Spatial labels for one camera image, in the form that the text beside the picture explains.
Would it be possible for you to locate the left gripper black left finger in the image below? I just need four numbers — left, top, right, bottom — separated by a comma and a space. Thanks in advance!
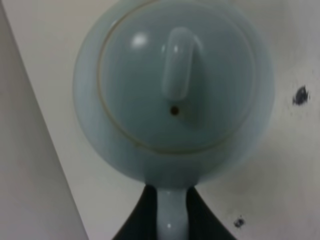
112, 185, 157, 240

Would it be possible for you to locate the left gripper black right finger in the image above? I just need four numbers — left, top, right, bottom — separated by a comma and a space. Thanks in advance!
186, 187, 236, 240

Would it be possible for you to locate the light blue porcelain teapot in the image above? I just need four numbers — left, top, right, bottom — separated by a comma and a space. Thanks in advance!
73, 0, 275, 240

